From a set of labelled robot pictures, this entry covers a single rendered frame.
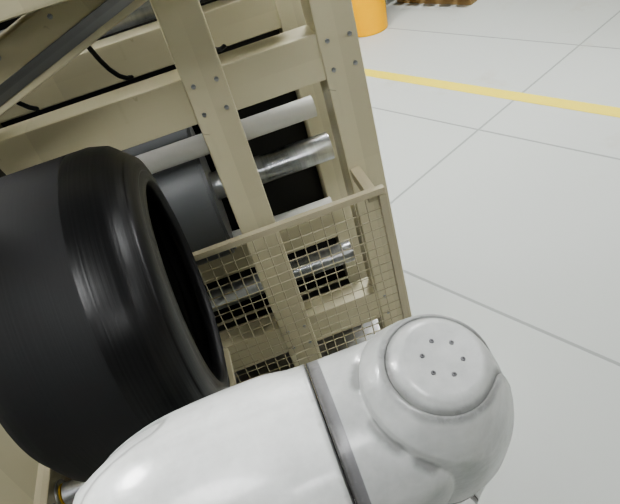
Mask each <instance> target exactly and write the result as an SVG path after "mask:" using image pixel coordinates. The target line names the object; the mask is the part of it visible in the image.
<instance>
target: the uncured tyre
mask: <svg viewBox="0 0 620 504"><path fill-rule="evenodd" d="M229 387H230V383H229V376H228V371H227V366H226V361H225V356H224V351H223V346H222V342H221V338H220V334H219V330H218V326H217V323H216V319H215V316H214V313H213V309H212V306H211V303H210V300H209V297H208V294H207V291H206V288H205V285H204V283H203V280H202V277H201V274H200V272H199V269H198V266H197V264H196V261H195V259H194V256H193V254H192V251H191V249H190V247H189V244H188V242H187V240H186V237H185V235H184V233H183V231H182V229H181V226H180V224H179V222H178V220H177V218H176V216H175V214H174V212H173V210H172V208H171V207H170V205H169V203H168V201H167V199H166V198H165V196H164V194H163V192H162V190H161V189H160V187H159V185H158V183H157V182H156V180H155V178H154V177H153V175H152V174H151V172H150V171H149V169H148V168H147V167H146V165H145V164H144V163H143V162H142V161H141V160H140V159H139V158H137V157H135V156H132V155H130V154H128V153H125V152H123V151H120V150H118V149H116V148H113V147H111V146H96V147H87V148H84V149H81V150H78V151H75V152H72V153H69V154H67V155H64V156H61V157H58V158H55V159H52V160H49V161H46V162H43V163H41V164H38V165H35V166H32V167H29V168H26V169H23V170H20V171H17V172H15V173H12V174H9V175H6V176H3V177H0V424H1V425H2V427H3V428H4V429H5V431H6V432H7V433H8V435H9V436H10V437H11V438H12V439H13V441H14V442H15V443H16V444H17V445H18V446H19V447H20V448H21V449H22V450H23V451H24V452H25V453H26V454H28V455H29V456H30V457H31V458H33V459H34V460H35V461H37V462H38V463H40V464H42V465H44V466H46V467H48V468H50V469H52V470H54V471H56V472H58V473H60V474H62V475H64V476H66V477H68V478H70V479H72V480H75V481H80V482H86V481H87V480H88V479H89V478H90V477H91V476H92V474H93V473H94V472H95V471H96V470H97V469H98V468H99V467H100V466H101V465H102V464H103V463H104V462H105V461H106V460H107V459H108V458H109V456H110V455H111V454H112V453H113V452H114V451H115V450H116V449H117V448H118V447H120V446H121V445H122V444H123V443H124V442H125V441H127V440H128V439H129V438H130V437H132V436H133V435H134V434H136V433H137V432H139V431H140V430H141V429H143V428H144V427H146V426H147V425H149V424H151V423H152V422H154V421H156V420H157V419H159V418H161V417H163V416H165V415H167V414H169V413H171V412H173V411H175V410H177V409H180V408H182V407H184V406H186V405H188V404H190V403H193V402H195V401H197V400H199V399H202V398H204V397H206V396H209V395H211V394H214V393H216V392H219V391H221V390H223V389H226V388H229Z"/></svg>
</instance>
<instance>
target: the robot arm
mask: <svg viewBox="0 0 620 504"><path fill-rule="evenodd" d="M306 366H307V369H308V372H309V374H308V372H307V369H306V367H305V364H303V365H300V366H297V367H294V368H291V369H288V370H284V371H279V372H274V373H269V374H264V375H261V376H258V377H255V378H252V379H250V380H247V381H244V382H241V383H239V384H236V385H234V386H231V387H229V388H226V389H223V390H221V391H219V392H216V393H214V394H211V395H209V396H206V397H204V398H202V399H199V400H197V401H195V402H193V403H190V404H188V405H186V406H184V407H182V408H180V409H177V410H175V411H173V412H171V413H169V414H167V415H165V416H163V417H161V418H159V419H157V420H156V421H154V422H152V423H151V424H149V425H147V426H146V427H144V428H143V429H141V430H140V431H139V432H137V433H136V434H134V435H133V436H132V437H130V438H129V439H128V440H127V441H125V442H124V443H123V444H122V445H121V446H120V447H118V448H117V449H116V450H115V451H114V452H113V453H112V454H111V455H110V456H109V458H108V459H107V460H106V461H105V462H104V463H103V464H102V465H101V466H100V467H99V468H98V469H97V470H96V471H95V472H94V473H93V474H92V476H91V477H90V478H89V479H88V480H87V481H86V482H85V483H84V485H83V486H82V487H81V488H80V489H79V490H78V492H77V493H76V495H75V498H74V501H73V504H477V503H478V501H479V498H480V496H481V494H482V492H483V490H484V488H485V487H486V485H487V484H488V483H489V482H490V481H491V480H492V478H493V477H494V476H495V475H496V473H497V472H498V470H499V469H500V467H501V465H502V463H503V461H504V458H505V456H506V453H507V451H508V448H509V445H510V442H511V438H512V434H513V427H514V403H513V395H512V391H511V386H510V384H509V382H508V381H507V379H506V377H505V376H504V375H503V373H502V371H501V369H500V367H499V365H498V363H497V361H496V359H495V358H494V356H493V355H492V353H491V351H490V349H489V348H488V346H487V344H486V342H485V341H484V340H483V338H482V337H481V336H480V335H479V334H478V333H477V332H476V331H475V330H474V329H472V328H471V327H470V326H468V325H467V324H465V323H463V322H461V321H459V320H457V319H454V318H451V317H448V316H444V315H438V314H422V315H416V316H412V317H408V318H405V319H403V320H400V321H397V322H395V323H393V324H391V325H389V326H387V327H386V328H384V329H382V330H381V331H379V332H378V333H376V334H375V335H374V336H373V337H372V338H371V339H370V340H367V341H364V342H362V343H359V344H357V345H354V346H352V347H349V348H346V349H344V350H341V351H338V352H336V353H333V354H330V355H328V356H325V357H323V358H320V359H317V360H314V361H312V362H309V363H306ZM309 375H310V377H309ZM310 378H311V380H312V382H311V380H310ZM312 383H313V385H312ZM313 386H314V388H313ZM314 389H315V391H314ZM315 392H316V393H315ZM316 394H317V396H316ZM317 397H318V399H317ZM318 400H319V401H318ZM319 403H320V404H319ZM320 406H321V407H320ZM321 408H322V410H321ZM322 411H323V412H322ZM323 414H324V415H323ZM324 417H325V418H324ZM325 419H326V421H325ZM326 422H327V423H326ZM327 425H328V426H327ZM328 428H329V429H328ZM330 433H331V434H330ZM331 436H332V437H331ZM332 439H333V440H332ZM334 444H335V445H334ZM335 447H336V448H335ZM336 450H337V451H336ZM337 453H338V454H337ZM338 455H339V456H338ZM339 458H340V459H339ZM340 461H341V462H340ZM341 464H342V465H341ZM342 466H343V467H342Z"/></svg>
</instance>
